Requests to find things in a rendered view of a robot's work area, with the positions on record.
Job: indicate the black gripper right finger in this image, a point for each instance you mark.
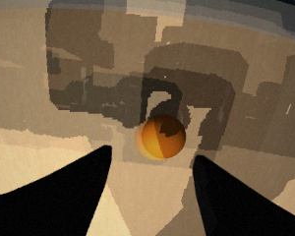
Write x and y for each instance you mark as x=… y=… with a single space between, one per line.
x=230 y=208

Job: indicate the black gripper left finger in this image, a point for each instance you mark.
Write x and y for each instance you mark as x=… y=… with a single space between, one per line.
x=60 y=204

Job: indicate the translucent orange ball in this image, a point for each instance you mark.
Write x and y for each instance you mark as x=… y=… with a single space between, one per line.
x=147 y=142

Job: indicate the dark brown ball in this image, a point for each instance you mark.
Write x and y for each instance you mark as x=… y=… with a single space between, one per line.
x=172 y=136

